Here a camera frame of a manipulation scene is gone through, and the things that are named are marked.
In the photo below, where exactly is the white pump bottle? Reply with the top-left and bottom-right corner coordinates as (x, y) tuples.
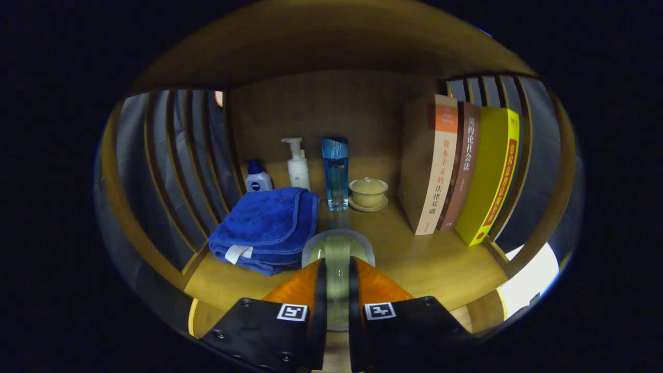
(281, 137), (311, 191)

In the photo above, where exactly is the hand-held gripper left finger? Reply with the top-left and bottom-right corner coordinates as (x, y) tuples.
(201, 258), (328, 372)

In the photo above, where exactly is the wooden countertop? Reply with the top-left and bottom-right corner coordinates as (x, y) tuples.
(184, 197), (511, 314)

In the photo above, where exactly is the pale green object white base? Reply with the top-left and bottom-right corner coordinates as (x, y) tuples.
(301, 228), (376, 332)

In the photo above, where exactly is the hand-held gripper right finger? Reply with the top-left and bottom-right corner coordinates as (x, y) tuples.
(348, 256), (477, 372)

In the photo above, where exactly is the clear blue bottle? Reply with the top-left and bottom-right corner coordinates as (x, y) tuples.
(321, 136), (350, 212)

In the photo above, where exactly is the brown book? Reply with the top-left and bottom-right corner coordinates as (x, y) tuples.
(438, 102), (481, 232)

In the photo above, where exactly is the yellow book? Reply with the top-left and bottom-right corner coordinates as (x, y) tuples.
(455, 107), (520, 246)

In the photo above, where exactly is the beige book orange band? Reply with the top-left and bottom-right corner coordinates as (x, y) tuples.
(399, 94), (459, 236)

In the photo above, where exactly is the small white bottle blue cap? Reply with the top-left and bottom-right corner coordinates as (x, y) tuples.
(244, 159), (273, 193)

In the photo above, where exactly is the wooden cabinet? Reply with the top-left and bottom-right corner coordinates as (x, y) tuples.
(98, 0), (578, 372)

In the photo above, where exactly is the yellow lidded teacup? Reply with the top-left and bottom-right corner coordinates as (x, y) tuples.
(348, 177), (389, 212)

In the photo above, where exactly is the blue folded towel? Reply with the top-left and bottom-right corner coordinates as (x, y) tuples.
(208, 187), (321, 276)

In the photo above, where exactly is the white side table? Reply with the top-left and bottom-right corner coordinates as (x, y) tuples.
(497, 242), (561, 319)

